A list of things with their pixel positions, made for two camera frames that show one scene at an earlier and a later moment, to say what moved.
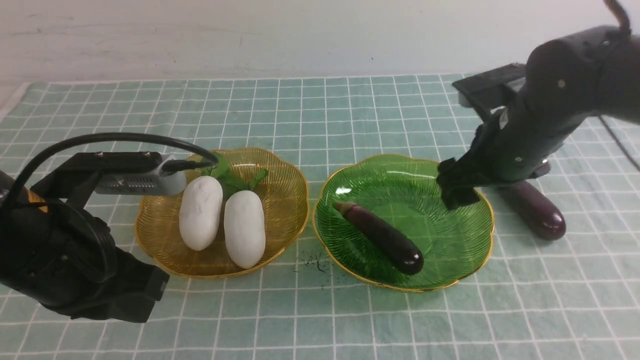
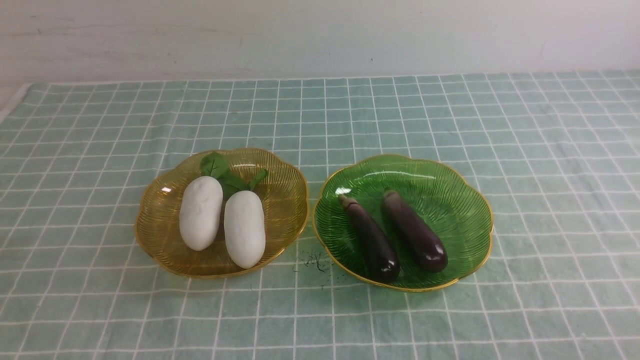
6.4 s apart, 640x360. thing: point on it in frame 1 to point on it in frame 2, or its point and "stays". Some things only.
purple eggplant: (546, 220) to (427, 247)
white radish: (200, 211) stays
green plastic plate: (403, 194) stays
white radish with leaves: (244, 220) stays
